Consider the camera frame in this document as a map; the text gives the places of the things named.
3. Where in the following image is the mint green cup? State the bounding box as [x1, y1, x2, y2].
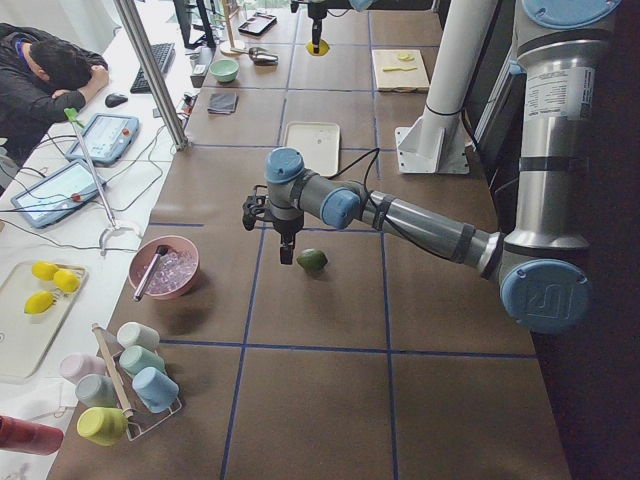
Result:
[119, 345, 166, 378]

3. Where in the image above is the teach pendant upper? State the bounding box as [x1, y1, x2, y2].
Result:
[71, 113, 140, 167]

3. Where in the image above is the teach pendant lower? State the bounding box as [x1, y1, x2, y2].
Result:
[11, 160, 98, 229]

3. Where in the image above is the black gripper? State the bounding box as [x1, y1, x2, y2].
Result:
[242, 184, 304, 265]

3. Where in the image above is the person in black jacket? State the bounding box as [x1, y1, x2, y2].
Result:
[1, 23, 109, 167]

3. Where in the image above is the white cup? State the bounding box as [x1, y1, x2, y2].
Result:
[116, 322, 160, 351]

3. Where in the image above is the yellow lemon upper left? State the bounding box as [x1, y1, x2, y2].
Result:
[31, 261, 59, 281]

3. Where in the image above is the dark grey cloth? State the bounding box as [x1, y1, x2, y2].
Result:
[207, 93, 238, 114]

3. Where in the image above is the yellow lemon upper right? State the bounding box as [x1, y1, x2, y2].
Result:
[53, 269, 81, 293]

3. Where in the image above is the green lime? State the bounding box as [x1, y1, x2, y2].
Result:
[296, 248, 328, 273]

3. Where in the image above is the teach pendant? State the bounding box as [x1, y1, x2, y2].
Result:
[71, 113, 140, 167]
[11, 160, 98, 229]

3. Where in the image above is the wooden cutting board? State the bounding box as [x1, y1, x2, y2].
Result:
[371, 49, 430, 92]

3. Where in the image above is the black tray far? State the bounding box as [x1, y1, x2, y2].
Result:
[238, 14, 277, 37]

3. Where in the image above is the aluminium frame post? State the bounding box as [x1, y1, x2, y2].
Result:
[114, 0, 188, 151]

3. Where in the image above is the metal stand with green clip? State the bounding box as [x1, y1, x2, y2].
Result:
[64, 108, 142, 256]

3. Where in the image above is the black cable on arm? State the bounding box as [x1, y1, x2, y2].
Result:
[327, 147, 471, 261]

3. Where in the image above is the black keyboard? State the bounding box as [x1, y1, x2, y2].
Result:
[129, 42, 177, 95]

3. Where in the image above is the pink bowl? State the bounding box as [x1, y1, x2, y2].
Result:
[128, 235, 200, 300]

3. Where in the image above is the yellow lemon lower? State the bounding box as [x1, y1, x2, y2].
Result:
[24, 290, 55, 315]

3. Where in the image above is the metal scoop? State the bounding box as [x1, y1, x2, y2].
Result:
[247, 47, 279, 66]

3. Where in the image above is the red bottle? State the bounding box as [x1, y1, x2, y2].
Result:
[1, 415, 64, 455]

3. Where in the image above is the yellow lemon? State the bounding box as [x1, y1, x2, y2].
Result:
[53, 269, 81, 293]
[24, 290, 55, 315]
[31, 261, 59, 281]

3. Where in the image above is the wooden paper towel holder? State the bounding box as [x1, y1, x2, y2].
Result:
[219, 0, 246, 56]

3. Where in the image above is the light blue cup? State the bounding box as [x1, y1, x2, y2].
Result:
[132, 367, 179, 413]

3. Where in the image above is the green bowl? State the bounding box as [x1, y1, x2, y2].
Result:
[209, 58, 239, 83]

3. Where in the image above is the yellow cup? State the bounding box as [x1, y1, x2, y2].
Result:
[76, 407, 128, 446]

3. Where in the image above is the yellow disc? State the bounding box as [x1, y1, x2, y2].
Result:
[306, 40, 330, 56]

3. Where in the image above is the black monitor stand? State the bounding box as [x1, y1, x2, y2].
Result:
[173, 0, 216, 50]

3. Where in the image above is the white wire cup rack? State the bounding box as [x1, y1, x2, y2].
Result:
[111, 350, 183, 441]

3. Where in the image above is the pink cup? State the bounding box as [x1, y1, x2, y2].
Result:
[58, 353, 107, 385]

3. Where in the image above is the white pole with base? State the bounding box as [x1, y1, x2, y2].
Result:
[395, 0, 498, 175]

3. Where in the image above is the wooden stick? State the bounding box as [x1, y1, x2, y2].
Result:
[91, 323, 134, 420]

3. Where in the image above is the black computer mouse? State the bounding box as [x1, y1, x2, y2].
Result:
[104, 93, 128, 109]

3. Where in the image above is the grey cup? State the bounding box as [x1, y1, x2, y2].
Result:
[75, 374, 118, 408]

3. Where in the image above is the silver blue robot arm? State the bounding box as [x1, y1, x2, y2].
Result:
[242, 1, 617, 334]

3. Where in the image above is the white rabbit tray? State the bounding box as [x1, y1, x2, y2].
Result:
[282, 121, 341, 177]

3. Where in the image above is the white tray on side table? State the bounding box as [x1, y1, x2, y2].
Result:
[1, 261, 79, 383]

